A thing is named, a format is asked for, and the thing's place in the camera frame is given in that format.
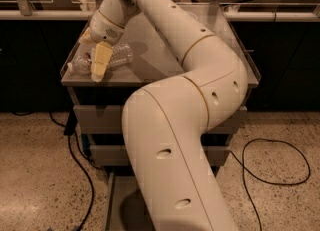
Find black cable left floor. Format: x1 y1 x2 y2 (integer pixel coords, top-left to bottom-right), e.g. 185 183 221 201
9 111 101 231

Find grey drawer cabinet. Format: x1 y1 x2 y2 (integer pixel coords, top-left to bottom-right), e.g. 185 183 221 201
61 4 261 231

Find middle grey drawer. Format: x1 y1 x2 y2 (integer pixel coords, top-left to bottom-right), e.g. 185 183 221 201
90 145 230 167

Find top grey drawer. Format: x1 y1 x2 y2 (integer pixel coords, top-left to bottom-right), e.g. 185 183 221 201
73 105 247 134

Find white horizontal rail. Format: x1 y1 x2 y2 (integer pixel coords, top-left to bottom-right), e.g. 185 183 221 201
0 10 320 22

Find black cable floor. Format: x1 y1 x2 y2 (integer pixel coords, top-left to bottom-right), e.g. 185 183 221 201
9 111 101 231
229 137 312 231

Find clear plastic water bottle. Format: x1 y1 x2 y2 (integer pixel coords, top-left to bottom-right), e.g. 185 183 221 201
67 44 133 75

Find black power adapter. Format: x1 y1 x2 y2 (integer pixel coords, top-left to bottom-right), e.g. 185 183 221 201
64 110 77 136

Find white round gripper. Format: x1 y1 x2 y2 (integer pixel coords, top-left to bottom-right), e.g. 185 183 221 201
78 0 140 82

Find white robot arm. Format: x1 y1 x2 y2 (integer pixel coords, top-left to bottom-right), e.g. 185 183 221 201
83 0 248 231

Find black cable right floor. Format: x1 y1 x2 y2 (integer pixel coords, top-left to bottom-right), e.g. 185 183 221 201
229 137 312 231

